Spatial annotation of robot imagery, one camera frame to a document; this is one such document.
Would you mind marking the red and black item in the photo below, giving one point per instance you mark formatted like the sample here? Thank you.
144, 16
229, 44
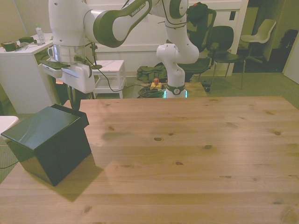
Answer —
197, 9

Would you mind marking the white desk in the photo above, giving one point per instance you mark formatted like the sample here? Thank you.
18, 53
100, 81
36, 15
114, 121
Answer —
21, 74

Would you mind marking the white shell chair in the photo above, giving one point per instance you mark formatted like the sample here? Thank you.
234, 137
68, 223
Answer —
259, 32

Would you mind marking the white side table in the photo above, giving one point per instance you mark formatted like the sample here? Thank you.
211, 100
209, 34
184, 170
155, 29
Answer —
109, 67

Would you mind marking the black drawer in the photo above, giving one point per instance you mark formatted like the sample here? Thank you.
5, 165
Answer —
83, 120

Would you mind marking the dark wall outlet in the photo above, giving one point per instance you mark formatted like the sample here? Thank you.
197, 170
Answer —
232, 15

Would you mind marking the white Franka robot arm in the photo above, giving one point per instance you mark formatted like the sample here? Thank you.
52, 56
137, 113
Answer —
112, 25

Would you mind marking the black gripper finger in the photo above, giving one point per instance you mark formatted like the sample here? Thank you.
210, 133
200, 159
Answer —
69, 95
76, 99

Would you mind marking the clear plastic water bottle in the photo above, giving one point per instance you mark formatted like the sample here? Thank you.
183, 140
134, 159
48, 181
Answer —
40, 34

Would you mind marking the black shell chair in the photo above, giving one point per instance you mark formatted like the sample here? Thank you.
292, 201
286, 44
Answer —
222, 44

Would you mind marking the green bag on floor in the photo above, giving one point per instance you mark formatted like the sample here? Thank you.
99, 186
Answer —
149, 72

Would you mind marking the black mesh office chair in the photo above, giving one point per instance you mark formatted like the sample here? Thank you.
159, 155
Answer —
201, 35

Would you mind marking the black drawer cabinet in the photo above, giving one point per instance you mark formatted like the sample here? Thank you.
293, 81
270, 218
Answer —
46, 144

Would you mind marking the green cloth bundle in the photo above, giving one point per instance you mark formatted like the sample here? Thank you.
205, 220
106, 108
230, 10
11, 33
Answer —
25, 39

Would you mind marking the black bag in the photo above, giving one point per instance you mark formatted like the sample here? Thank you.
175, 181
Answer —
288, 49

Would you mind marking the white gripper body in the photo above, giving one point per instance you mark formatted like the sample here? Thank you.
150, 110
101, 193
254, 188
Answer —
80, 78

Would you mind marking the red emergency stop button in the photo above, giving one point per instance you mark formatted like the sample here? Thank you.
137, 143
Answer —
156, 84

